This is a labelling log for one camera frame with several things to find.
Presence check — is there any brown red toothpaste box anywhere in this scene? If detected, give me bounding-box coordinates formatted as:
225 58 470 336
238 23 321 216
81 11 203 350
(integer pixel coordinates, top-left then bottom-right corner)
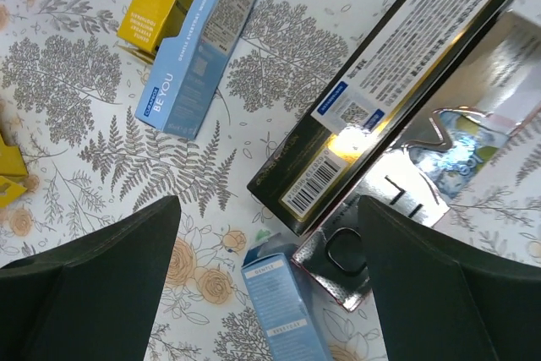
292 10 540 311

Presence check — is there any light blue toothpaste box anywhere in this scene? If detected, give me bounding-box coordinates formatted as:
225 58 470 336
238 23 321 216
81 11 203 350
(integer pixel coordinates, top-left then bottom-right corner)
134 0 256 140

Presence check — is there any yellow toothpaste box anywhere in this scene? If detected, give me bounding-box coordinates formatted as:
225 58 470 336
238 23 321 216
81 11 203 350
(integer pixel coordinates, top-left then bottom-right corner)
117 0 193 63

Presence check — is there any black gold toothpaste box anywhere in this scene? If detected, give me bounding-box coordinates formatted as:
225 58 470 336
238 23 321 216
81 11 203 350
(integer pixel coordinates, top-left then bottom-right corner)
248 0 511 235

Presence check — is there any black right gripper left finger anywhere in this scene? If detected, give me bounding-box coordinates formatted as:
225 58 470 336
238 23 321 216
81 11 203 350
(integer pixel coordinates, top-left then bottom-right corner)
1 196 181 360

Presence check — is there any small yellow box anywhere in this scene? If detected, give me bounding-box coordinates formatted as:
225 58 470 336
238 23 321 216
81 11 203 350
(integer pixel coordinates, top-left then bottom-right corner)
0 138 28 208

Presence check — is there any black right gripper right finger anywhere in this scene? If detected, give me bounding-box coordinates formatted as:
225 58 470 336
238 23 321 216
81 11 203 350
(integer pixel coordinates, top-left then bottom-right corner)
358 196 540 360

